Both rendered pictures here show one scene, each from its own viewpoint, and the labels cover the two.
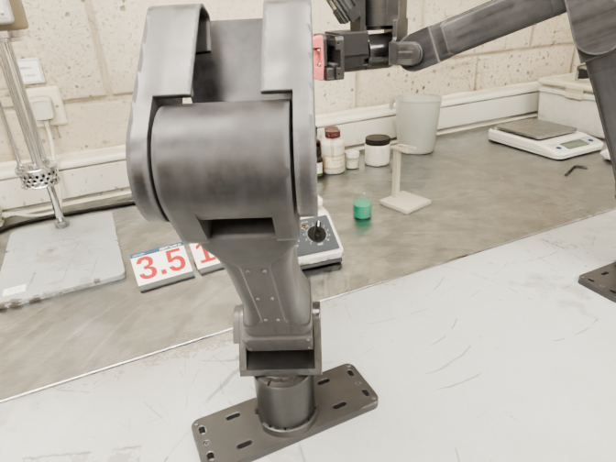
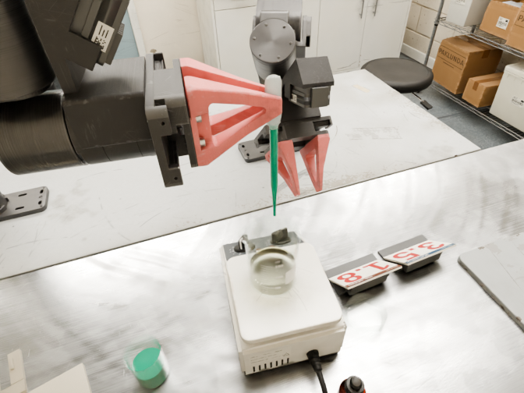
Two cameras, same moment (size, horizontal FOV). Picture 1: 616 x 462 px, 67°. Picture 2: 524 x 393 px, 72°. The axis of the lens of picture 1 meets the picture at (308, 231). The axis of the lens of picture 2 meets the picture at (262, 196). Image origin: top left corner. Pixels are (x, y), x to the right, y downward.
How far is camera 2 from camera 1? 1.06 m
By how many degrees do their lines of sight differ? 111
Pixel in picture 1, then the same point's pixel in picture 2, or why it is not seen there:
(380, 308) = (210, 200)
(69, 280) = (512, 249)
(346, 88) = not seen: outside the picture
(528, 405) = not seen: hidden behind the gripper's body
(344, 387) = (253, 149)
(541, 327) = (118, 177)
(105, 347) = (408, 185)
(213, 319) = (339, 200)
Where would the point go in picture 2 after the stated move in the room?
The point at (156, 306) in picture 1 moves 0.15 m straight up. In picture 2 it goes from (394, 217) to (416, 147)
